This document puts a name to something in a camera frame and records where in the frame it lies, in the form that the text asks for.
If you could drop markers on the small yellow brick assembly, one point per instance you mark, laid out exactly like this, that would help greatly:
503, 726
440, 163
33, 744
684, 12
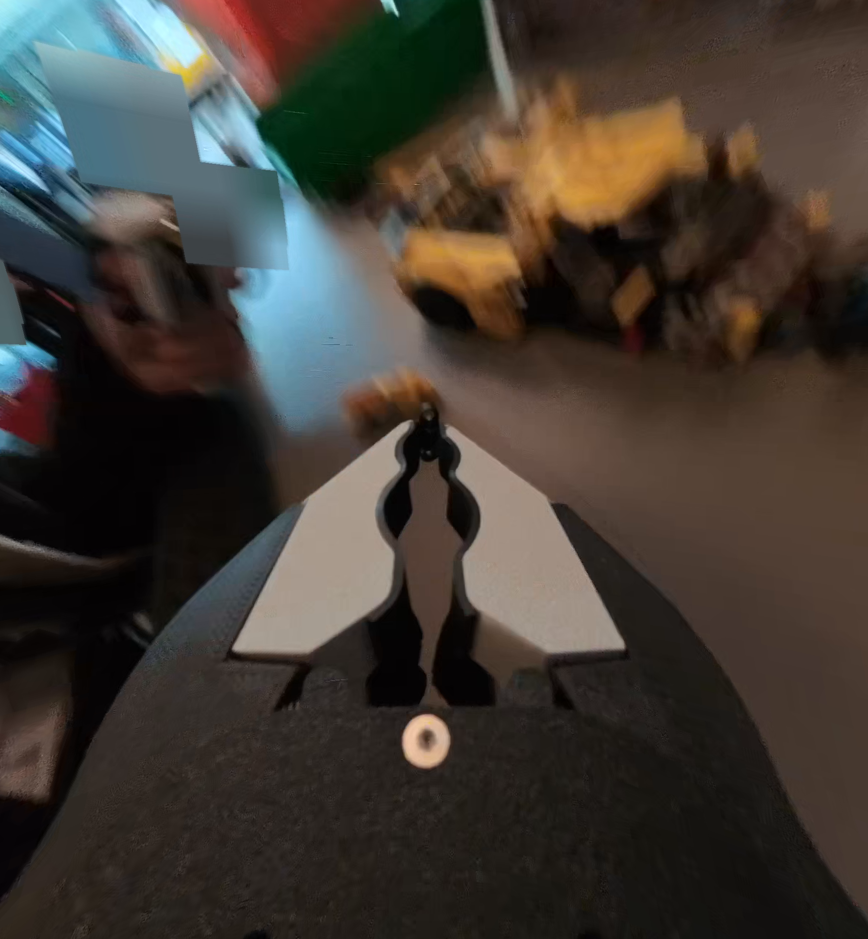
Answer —
390, 396

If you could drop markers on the grey desk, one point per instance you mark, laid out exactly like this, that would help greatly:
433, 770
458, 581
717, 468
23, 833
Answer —
698, 477

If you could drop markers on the red plastic tote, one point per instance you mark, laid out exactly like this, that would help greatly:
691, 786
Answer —
280, 37

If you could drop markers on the person's torso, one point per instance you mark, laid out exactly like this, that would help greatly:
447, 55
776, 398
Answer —
15, 557

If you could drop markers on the person's left hand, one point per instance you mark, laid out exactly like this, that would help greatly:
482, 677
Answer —
177, 352

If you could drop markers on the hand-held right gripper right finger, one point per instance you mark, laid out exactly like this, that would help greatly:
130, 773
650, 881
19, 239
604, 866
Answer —
544, 579

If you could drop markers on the person's left forearm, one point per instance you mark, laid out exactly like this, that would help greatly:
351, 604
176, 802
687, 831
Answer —
170, 477

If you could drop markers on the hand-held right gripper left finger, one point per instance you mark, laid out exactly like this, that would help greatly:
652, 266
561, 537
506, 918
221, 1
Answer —
324, 579

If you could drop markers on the green plastic bin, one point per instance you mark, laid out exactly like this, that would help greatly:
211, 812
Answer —
375, 95

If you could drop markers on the small black brick pin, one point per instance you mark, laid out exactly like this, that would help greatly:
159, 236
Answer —
429, 433

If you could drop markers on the yellow toy brick car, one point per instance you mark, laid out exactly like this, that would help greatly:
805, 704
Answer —
588, 183

